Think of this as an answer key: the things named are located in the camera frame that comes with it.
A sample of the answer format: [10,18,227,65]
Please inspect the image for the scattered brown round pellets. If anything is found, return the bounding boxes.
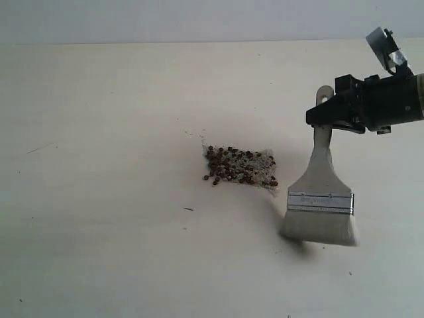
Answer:
[202,145,279,187]

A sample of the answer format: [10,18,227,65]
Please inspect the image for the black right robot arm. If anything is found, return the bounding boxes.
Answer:
[305,74,423,134]

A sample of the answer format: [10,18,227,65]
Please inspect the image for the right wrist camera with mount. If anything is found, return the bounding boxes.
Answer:
[366,27,413,76]

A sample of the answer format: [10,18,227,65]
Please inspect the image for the white bristle wooden paint brush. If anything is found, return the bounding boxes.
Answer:
[280,85,360,248]

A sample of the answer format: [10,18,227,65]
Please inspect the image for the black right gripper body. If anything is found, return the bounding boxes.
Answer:
[335,74,421,134]

